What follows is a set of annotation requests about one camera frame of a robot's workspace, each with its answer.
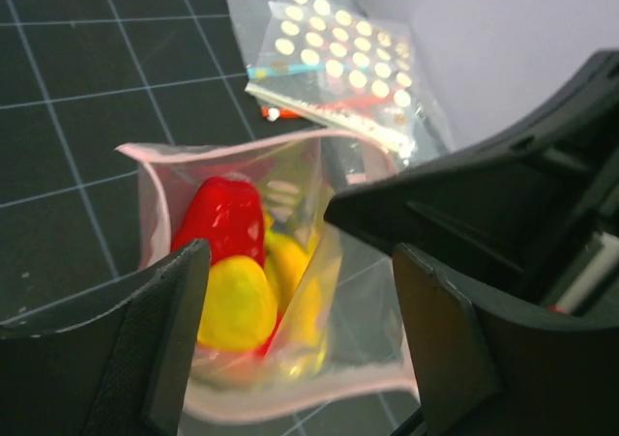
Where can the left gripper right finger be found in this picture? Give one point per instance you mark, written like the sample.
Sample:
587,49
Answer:
487,363

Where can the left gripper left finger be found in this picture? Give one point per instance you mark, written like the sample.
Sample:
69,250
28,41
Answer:
114,361

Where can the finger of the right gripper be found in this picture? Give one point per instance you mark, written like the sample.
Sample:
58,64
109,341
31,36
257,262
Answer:
532,210

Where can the yellow squash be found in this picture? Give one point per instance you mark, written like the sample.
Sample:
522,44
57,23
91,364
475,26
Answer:
240,308

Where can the clear pink zip bag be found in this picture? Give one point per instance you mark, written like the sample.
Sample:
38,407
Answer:
339,332

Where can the red bell pepper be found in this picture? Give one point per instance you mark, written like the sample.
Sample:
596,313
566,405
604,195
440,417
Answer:
228,214

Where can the stack of dotted zip bags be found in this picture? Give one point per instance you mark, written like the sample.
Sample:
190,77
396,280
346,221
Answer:
329,62

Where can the black grid mat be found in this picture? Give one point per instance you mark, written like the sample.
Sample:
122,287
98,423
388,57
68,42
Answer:
79,78

